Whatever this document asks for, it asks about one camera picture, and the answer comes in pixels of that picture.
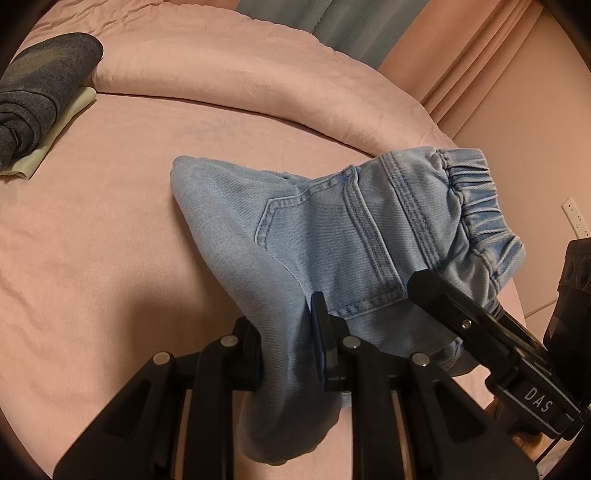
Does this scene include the light blue denim pants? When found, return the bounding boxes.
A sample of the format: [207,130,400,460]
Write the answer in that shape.
[170,145,527,464]

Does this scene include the pink pillow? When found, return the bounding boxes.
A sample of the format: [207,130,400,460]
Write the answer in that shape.
[9,0,458,158]

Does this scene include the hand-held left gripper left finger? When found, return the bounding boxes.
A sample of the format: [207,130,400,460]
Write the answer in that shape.
[53,318,262,480]

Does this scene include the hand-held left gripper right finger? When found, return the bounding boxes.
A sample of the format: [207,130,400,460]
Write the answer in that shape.
[311,292,532,480]

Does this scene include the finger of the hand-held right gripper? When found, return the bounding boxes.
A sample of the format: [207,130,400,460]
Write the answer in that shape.
[407,269,546,380]

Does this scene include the grey-blue curtain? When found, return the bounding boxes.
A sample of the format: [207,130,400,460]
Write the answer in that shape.
[235,0,414,70]

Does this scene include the dark grey folded garment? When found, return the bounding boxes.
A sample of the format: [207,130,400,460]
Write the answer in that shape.
[0,32,105,169]

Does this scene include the pink bed sheet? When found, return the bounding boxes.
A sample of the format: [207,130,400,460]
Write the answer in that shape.
[0,90,527,480]

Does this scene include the pink curtain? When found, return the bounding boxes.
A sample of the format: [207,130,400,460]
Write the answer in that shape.
[379,0,559,139]

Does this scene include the cream folded cloth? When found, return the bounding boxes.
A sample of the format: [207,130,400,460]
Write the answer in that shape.
[0,85,98,180]

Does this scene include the white wall socket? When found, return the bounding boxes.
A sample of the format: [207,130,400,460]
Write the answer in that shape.
[561,196,583,238]

